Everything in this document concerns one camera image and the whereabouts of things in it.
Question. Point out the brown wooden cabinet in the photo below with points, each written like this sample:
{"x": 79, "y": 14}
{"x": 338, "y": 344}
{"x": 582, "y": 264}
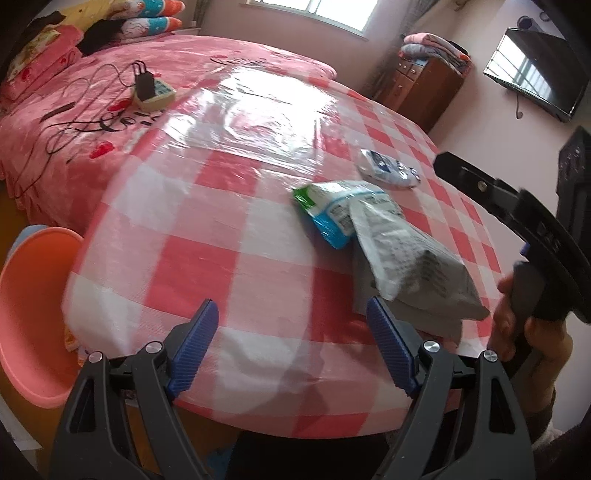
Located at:
{"x": 421, "y": 90}

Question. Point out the pink folded quilt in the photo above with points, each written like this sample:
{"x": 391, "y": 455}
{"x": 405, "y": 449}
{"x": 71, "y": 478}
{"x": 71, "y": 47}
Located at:
{"x": 49, "y": 53}

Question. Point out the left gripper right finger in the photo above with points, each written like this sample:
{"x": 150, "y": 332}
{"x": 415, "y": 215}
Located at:
{"x": 464, "y": 421}

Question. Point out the grey wet wipes pack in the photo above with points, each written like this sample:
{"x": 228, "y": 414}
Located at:
{"x": 421, "y": 281}

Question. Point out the green blue snack bag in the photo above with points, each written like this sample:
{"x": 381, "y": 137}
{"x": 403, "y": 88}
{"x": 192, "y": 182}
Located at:
{"x": 327, "y": 203}

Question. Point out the beige power strip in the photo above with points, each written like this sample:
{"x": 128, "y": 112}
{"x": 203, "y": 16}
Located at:
{"x": 163, "y": 96}

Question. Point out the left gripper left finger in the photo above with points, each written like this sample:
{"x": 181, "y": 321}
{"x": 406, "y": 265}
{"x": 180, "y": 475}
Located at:
{"x": 94, "y": 438}

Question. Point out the folded blankets on cabinet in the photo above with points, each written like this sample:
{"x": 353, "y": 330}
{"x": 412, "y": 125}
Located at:
{"x": 428, "y": 45}

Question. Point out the window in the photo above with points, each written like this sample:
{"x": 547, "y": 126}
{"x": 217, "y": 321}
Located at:
{"x": 352, "y": 16}

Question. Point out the black charger adapter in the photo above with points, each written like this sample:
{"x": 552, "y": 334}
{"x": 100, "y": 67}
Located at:
{"x": 144, "y": 83}

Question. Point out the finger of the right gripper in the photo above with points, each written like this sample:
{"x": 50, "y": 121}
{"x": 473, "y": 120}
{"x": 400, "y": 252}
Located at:
{"x": 489, "y": 189}

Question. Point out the wall television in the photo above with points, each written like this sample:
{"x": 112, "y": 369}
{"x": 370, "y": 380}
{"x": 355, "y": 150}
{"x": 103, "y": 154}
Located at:
{"x": 540, "y": 67}

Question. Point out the pink bed with blanket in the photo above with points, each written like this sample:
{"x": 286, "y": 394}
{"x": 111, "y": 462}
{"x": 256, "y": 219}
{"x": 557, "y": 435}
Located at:
{"x": 56, "y": 171}

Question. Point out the right hand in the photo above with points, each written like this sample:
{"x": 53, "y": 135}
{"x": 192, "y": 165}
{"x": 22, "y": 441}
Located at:
{"x": 550, "y": 339}

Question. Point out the pink plastic trash bin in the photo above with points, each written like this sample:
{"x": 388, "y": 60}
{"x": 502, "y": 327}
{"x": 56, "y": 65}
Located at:
{"x": 33, "y": 348}

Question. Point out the dark clothes on headboard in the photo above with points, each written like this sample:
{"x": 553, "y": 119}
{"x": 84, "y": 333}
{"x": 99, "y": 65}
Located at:
{"x": 100, "y": 34}

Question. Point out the blue round stool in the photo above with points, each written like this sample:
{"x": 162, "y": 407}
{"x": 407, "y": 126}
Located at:
{"x": 23, "y": 235}

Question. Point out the red checked tablecloth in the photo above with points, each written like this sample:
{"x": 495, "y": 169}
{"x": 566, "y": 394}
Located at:
{"x": 201, "y": 209}

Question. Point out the cartoon pillow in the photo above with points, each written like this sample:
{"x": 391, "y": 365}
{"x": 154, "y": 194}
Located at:
{"x": 143, "y": 27}
{"x": 130, "y": 9}

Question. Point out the lower cartoon pillow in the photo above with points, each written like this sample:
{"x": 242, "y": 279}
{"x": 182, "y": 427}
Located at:
{"x": 143, "y": 27}

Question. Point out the crushed clear plastic bottle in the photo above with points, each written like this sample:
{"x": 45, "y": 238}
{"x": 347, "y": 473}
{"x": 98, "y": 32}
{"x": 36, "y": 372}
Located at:
{"x": 387, "y": 170}

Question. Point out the black phone on bed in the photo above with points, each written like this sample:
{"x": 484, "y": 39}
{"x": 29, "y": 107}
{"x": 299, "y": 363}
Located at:
{"x": 57, "y": 111}

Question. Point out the upper cartoon pillow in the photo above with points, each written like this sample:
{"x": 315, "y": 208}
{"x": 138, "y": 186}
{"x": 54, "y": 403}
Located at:
{"x": 130, "y": 9}

